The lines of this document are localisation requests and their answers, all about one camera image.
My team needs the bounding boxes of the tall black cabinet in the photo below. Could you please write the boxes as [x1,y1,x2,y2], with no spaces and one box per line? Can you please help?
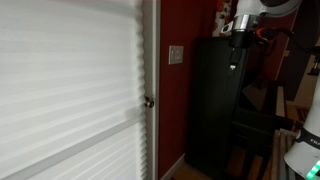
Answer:
[184,36,268,180]

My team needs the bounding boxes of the white pleated window blind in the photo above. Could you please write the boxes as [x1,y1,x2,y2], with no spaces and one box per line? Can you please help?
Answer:
[0,0,148,180]

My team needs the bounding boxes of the grey wall switch plate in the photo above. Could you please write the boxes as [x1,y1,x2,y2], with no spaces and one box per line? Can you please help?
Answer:
[168,45,185,66]

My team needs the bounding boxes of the light wooden slat frame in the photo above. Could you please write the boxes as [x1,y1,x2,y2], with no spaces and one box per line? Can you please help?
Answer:
[269,128,298,180]

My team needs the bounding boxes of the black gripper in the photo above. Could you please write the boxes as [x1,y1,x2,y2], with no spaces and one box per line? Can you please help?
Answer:
[228,29,250,71]

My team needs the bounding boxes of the black stand with equipment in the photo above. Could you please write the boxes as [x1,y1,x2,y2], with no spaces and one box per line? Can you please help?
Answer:
[306,54,320,77]

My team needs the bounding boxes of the white door frame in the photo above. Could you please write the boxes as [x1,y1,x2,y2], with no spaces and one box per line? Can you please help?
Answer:
[141,0,162,180]

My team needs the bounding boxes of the floral red white picture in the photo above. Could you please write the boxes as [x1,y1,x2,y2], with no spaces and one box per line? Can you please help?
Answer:
[212,0,233,38]

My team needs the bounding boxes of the brass door knob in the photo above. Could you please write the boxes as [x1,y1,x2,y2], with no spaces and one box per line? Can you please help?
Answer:
[143,95,156,109]

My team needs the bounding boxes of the dark tall panel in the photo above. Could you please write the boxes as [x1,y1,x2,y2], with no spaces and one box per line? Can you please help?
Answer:
[275,0,320,102]

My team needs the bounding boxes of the white baseboard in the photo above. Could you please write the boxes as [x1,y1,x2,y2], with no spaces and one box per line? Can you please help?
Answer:
[159,153,187,180]

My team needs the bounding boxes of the low dark wooden table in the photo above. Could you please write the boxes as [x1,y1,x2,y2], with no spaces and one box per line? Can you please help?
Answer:
[231,79,294,180]

